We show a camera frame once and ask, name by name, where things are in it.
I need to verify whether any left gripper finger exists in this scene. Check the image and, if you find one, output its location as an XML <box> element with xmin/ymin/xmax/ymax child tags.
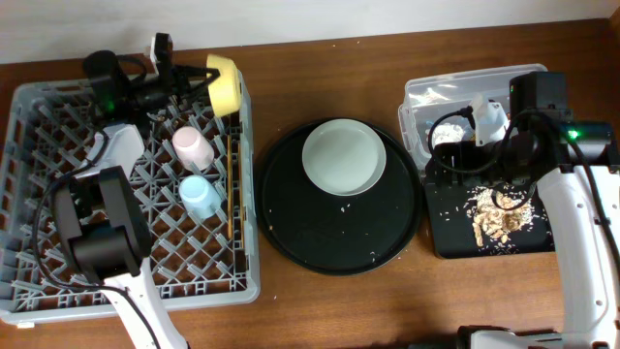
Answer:
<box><xmin>181</xmin><ymin>77</ymin><xmax>217</xmax><ymax>110</ymax></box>
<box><xmin>181</xmin><ymin>66</ymin><xmax>221</xmax><ymax>80</ymax></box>

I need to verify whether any yellow bowl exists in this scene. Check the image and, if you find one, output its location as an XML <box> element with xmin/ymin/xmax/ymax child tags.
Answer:
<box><xmin>206</xmin><ymin>54</ymin><xmax>242</xmax><ymax>117</ymax></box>

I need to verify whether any pink plastic cup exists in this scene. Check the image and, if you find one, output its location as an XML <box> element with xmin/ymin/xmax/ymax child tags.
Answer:
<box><xmin>171</xmin><ymin>126</ymin><xmax>215</xmax><ymax>171</ymax></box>

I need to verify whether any food scraps and rice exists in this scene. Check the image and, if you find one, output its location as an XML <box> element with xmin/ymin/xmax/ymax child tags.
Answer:
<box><xmin>438</xmin><ymin>183</ymin><xmax>548</xmax><ymax>256</ymax></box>

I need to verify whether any white paper napkin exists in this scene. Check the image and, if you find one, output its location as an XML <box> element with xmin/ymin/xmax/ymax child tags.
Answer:
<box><xmin>431</xmin><ymin>123</ymin><xmax>465</xmax><ymax>146</ymax></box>

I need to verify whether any light blue plastic cup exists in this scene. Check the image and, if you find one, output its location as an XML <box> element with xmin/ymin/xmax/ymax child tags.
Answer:
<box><xmin>178</xmin><ymin>175</ymin><xmax>222</xmax><ymax>221</ymax></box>

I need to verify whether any light grey round plate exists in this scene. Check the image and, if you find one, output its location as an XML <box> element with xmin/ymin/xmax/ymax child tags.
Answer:
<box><xmin>301</xmin><ymin>118</ymin><xmax>387</xmax><ymax>197</ymax></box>

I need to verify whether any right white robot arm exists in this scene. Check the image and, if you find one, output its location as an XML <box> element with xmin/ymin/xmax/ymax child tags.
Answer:
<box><xmin>426</xmin><ymin>72</ymin><xmax>619</xmax><ymax>348</ymax></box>

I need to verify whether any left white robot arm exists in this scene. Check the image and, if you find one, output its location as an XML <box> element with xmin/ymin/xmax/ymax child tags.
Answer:
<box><xmin>49</xmin><ymin>48</ymin><xmax>241</xmax><ymax>348</ymax></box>

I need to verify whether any grey plastic dishwasher rack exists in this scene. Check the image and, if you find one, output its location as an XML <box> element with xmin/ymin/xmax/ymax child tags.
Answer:
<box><xmin>1</xmin><ymin>79</ymin><xmax>261</xmax><ymax>326</ymax></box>

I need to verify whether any black rectangular waste tray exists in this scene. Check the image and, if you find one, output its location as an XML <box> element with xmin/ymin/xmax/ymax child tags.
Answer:
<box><xmin>421</xmin><ymin>169</ymin><xmax>558</xmax><ymax>260</ymax></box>

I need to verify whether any clear plastic bin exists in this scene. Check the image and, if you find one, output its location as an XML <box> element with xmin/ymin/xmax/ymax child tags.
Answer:
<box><xmin>398</xmin><ymin>63</ymin><xmax>547</xmax><ymax>172</ymax></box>

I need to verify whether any round black serving tray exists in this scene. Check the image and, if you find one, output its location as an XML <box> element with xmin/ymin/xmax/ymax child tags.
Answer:
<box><xmin>255</xmin><ymin>122</ymin><xmax>424</xmax><ymax>276</ymax></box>

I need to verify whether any right black camera cable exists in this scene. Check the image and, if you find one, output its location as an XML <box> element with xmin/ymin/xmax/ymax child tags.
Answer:
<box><xmin>426</xmin><ymin>106</ymin><xmax>620</xmax><ymax>272</ymax></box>

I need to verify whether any black camera cable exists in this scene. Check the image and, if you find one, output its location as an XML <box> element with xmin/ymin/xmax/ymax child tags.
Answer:
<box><xmin>31</xmin><ymin>53</ymin><xmax>164</xmax><ymax>349</ymax></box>
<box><xmin>426</xmin><ymin>106</ymin><xmax>620</xmax><ymax>272</ymax></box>

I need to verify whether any left black camera cable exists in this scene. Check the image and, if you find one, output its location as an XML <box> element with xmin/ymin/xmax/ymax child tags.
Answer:
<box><xmin>31</xmin><ymin>53</ymin><xmax>164</xmax><ymax>349</ymax></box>

